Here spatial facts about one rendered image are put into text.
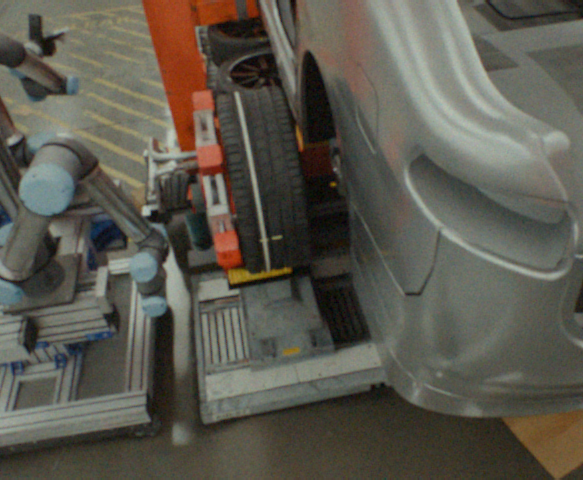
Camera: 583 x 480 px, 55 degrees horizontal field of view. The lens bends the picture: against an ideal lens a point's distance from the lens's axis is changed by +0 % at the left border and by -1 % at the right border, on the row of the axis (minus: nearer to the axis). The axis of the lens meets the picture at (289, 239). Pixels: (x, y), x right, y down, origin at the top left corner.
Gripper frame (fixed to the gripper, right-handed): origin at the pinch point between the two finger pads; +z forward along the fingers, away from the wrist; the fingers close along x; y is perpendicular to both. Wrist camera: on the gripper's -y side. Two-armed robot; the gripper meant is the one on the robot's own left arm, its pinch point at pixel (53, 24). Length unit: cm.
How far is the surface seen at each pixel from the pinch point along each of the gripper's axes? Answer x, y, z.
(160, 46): 54, -9, -27
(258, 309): 98, 89, -66
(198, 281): 64, 108, -38
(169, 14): 58, -20, -25
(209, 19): 28, 64, 164
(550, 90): 197, -7, -26
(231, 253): 92, 25, -95
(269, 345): 105, 94, -80
